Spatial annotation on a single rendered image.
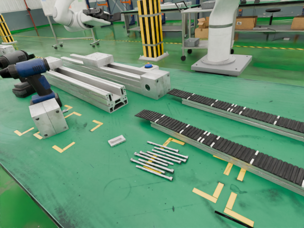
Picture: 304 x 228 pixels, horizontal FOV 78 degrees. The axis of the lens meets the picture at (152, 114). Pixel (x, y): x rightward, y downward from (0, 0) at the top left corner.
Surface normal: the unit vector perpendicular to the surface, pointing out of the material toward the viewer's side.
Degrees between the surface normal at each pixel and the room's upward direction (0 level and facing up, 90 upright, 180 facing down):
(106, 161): 0
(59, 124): 90
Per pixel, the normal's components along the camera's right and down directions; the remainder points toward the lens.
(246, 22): -0.53, 0.50
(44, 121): 0.57, 0.39
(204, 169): -0.11, -0.84
